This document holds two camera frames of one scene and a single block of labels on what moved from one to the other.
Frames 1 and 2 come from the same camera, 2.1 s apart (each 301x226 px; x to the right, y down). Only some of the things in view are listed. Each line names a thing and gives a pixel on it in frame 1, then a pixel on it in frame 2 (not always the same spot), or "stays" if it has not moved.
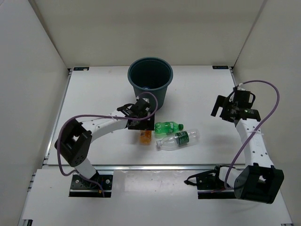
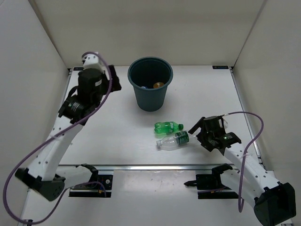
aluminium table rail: (138, 167) stays
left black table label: (81, 68) stays
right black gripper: (224, 102) to (205, 144)
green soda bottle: (167, 127) stays
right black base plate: (209, 186) stays
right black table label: (220, 67) stays
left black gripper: (147, 125) to (115, 85)
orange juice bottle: (145, 137) to (158, 84)
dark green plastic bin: (153, 75) stays
